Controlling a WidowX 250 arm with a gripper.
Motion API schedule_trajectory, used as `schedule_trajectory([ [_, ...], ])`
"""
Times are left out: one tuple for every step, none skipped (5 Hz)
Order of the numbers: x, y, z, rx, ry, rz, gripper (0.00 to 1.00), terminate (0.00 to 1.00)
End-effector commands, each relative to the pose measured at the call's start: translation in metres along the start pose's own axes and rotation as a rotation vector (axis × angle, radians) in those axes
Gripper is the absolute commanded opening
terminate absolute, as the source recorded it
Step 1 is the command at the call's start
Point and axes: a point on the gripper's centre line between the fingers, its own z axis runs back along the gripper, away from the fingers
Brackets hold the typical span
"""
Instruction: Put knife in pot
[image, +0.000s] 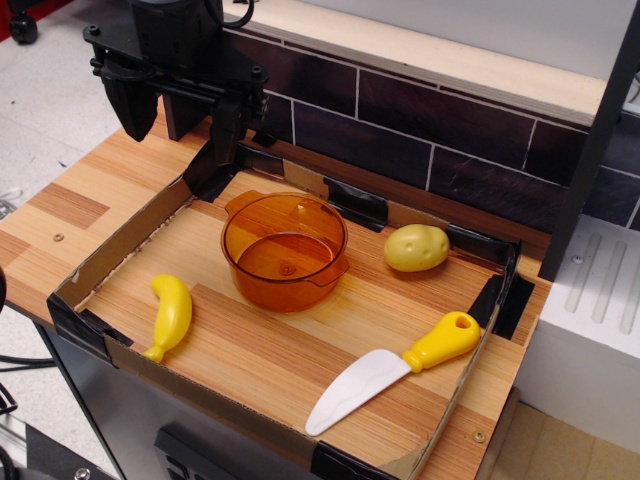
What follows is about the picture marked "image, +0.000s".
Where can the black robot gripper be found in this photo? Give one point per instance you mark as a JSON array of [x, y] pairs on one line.
[[179, 48]]

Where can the yellow handled white toy knife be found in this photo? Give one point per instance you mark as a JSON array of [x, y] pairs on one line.
[[455, 334]]

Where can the cardboard fence with black tape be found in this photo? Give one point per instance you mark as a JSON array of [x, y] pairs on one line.
[[262, 320]]

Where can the orange transparent plastic pot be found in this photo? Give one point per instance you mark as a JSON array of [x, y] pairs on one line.
[[286, 251]]

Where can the black caster wheel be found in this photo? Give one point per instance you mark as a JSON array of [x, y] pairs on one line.
[[23, 29]]

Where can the yellow toy banana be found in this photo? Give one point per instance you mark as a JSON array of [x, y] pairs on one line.
[[173, 317]]

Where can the yellow toy potato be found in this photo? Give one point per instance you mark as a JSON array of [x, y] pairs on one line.
[[416, 247]]

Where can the white toy sink drainboard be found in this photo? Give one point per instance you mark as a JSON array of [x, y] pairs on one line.
[[582, 364]]

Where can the black upright shelf post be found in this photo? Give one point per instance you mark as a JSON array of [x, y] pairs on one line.
[[182, 115]]

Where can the black right frame post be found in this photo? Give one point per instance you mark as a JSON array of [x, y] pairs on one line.
[[613, 99]]

